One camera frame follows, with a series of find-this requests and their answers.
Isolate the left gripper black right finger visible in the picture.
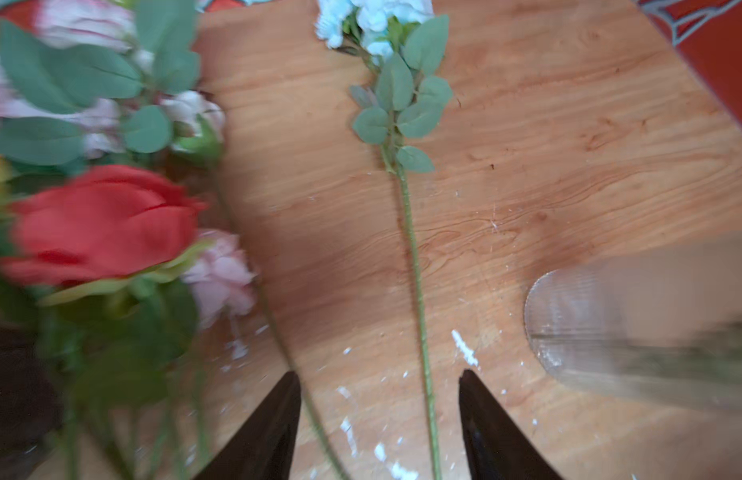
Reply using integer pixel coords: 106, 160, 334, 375
459, 369, 562, 480

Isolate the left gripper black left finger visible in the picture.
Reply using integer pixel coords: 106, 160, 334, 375
195, 371, 302, 480

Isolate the clear ribbed glass vase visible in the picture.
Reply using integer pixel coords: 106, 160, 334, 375
524, 232, 742, 412

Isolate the red rose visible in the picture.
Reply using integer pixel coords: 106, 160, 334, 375
0, 165, 208, 479

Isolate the pale blue peony stem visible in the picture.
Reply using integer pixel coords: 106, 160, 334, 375
315, 1, 453, 479

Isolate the brown glass vase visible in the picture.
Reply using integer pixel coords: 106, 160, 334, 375
0, 327, 62, 479

